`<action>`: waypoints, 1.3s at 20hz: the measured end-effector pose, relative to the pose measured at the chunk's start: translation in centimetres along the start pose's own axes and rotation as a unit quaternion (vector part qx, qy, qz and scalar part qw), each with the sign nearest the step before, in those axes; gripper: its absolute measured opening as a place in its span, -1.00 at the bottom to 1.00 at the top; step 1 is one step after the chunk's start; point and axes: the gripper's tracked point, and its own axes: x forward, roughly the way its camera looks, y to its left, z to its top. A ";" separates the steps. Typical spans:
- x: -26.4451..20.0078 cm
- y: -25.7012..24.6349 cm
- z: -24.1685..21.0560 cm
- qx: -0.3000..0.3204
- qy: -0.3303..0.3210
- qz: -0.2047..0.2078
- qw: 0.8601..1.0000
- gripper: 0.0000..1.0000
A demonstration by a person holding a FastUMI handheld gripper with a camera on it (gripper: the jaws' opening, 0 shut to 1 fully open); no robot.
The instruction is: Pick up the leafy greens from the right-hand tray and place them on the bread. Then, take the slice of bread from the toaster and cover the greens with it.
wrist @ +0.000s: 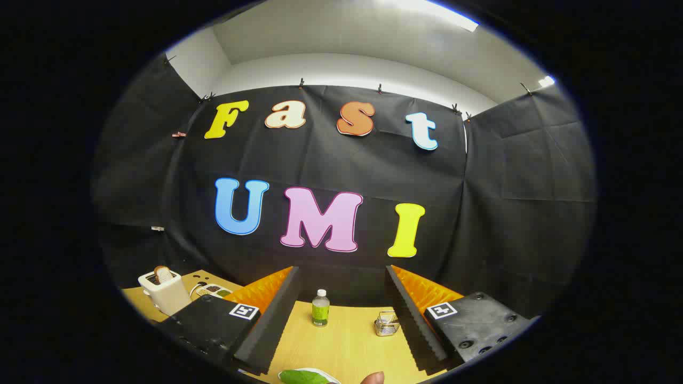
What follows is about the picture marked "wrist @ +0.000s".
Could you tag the black backdrop cloth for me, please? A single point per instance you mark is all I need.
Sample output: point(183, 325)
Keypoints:
point(347, 160)

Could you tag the green label plastic bottle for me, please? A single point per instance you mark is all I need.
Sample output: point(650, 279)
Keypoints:
point(320, 312)

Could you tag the white square plate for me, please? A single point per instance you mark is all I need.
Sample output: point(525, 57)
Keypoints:
point(331, 377)

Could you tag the white compartment tray with beans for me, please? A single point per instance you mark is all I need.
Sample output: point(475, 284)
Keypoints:
point(213, 290)

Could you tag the green lettuce leaf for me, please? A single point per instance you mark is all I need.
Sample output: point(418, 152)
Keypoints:
point(301, 377)

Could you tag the white toaster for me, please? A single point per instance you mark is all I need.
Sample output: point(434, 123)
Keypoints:
point(168, 298)

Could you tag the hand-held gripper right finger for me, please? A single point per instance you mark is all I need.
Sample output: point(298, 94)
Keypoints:
point(413, 320)

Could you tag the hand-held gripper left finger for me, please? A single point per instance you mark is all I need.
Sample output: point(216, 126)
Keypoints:
point(275, 320)

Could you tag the toasted bread slice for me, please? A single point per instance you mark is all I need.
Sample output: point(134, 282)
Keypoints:
point(163, 274)

